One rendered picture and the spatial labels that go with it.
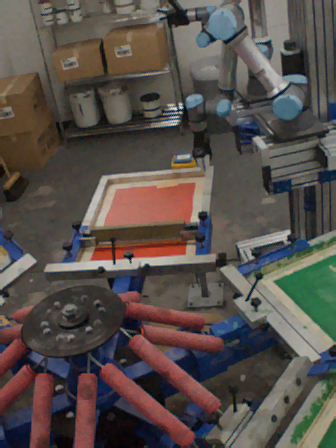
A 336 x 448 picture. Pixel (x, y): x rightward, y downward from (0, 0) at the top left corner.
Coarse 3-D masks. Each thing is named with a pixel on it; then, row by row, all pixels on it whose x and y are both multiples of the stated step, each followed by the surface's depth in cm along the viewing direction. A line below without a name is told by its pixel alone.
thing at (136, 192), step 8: (120, 192) 292; (128, 192) 291; (136, 192) 290; (144, 192) 288; (152, 192) 287; (120, 200) 286; (112, 208) 280; (112, 216) 274; (104, 224) 269; (112, 224) 268; (120, 224) 267; (96, 248) 253; (104, 248) 252; (120, 248) 251; (128, 248) 250; (136, 248) 249; (96, 256) 248; (104, 256) 247; (120, 256) 245; (136, 256) 244
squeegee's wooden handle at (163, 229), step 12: (96, 228) 247; (108, 228) 246; (120, 228) 245; (132, 228) 244; (144, 228) 244; (156, 228) 243; (168, 228) 242; (180, 228) 242; (96, 240) 250; (108, 240) 249; (120, 240) 248
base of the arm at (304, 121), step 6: (306, 108) 247; (300, 114) 247; (306, 114) 248; (282, 120) 252; (288, 120) 250; (294, 120) 248; (300, 120) 248; (306, 120) 248; (312, 120) 252; (282, 126) 253; (288, 126) 250; (294, 126) 249; (300, 126) 248; (306, 126) 249; (312, 126) 251
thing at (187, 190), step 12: (156, 192) 287; (168, 192) 285; (180, 192) 283; (192, 192) 281; (192, 204) 271; (180, 216) 264; (144, 252) 245; (156, 252) 244; (168, 252) 242; (180, 252) 241
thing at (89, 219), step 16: (112, 176) 301; (128, 176) 298; (144, 176) 296; (160, 176) 295; (176, 176) 294; (192, 176) 293; (208, 176) 284; (96, 192) 289; (208, 192) 271; (96, 208) 277; (208, 208) 260; (80, 256) 249
